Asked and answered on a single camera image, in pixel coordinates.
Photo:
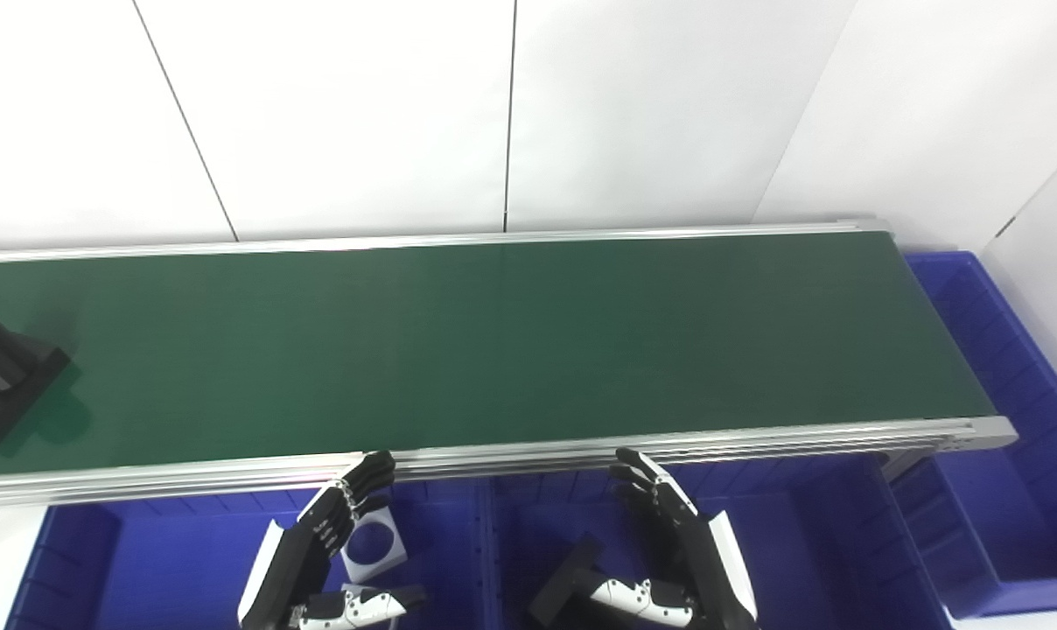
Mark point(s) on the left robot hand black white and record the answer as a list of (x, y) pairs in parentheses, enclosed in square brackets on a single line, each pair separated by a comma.
[(297, 560)]

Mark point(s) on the green conveyor belt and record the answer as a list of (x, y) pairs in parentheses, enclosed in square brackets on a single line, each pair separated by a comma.
[(493, 350), (231, 477)]

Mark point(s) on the white square part with hole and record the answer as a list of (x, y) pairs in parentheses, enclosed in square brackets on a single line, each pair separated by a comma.
[(390, 551)]

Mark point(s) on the large blue plastic bin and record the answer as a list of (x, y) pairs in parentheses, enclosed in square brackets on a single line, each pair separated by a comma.
[(1010, 490)]

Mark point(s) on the black part with square base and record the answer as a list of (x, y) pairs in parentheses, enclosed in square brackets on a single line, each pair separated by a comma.
[(8, 376)]

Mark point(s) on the black block part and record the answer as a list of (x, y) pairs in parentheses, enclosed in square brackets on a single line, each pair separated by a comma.
[(563, 582)]

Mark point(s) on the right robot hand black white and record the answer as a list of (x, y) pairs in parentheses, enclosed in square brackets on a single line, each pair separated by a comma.
[(703, 569)]

